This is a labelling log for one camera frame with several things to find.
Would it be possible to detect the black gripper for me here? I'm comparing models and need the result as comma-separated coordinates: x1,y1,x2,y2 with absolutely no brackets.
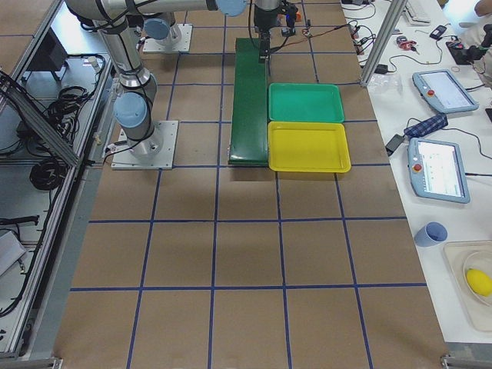
254,6,278,62

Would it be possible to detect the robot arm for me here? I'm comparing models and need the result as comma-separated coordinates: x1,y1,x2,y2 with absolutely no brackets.
66,1,187,161
124,1,288,62

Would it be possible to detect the green plastic tray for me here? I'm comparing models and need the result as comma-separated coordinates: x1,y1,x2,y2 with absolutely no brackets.
268,83,344,123

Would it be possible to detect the green conveyor belt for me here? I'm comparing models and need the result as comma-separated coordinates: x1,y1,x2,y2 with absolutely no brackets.
228,38,268,167

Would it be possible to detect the yellow plastic tray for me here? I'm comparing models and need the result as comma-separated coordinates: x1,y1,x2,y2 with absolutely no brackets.
268,121,351,173

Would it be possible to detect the black power adapter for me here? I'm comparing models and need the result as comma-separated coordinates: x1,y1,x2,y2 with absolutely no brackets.
385,134,404,157

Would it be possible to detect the far teach pendant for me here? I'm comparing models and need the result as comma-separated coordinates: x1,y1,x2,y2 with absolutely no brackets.
412,69,479,114

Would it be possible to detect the teach pendant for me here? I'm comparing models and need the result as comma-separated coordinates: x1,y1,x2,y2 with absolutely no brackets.
412,69,479,114
407,138,470,204

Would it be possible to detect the plaid pencil case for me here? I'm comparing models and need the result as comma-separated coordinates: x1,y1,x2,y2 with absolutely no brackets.
404,113,448,138

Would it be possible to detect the near teach pendant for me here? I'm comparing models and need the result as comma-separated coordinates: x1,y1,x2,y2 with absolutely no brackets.
407,138,470,204

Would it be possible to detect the blue plastic cup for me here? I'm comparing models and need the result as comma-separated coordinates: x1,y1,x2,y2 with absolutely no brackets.
414,221,448,248

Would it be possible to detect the clear plastic container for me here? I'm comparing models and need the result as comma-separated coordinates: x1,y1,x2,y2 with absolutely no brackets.
442,240,492,332

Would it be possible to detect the yellow lemon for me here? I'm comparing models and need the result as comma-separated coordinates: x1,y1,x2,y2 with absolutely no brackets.
465,268,491,297

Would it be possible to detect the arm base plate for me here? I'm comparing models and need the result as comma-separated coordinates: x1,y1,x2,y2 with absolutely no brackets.
111,121,178,170
143,19,193,54

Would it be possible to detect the aluminium frame post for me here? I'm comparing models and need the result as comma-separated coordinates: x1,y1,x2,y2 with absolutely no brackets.
360,0,407,87

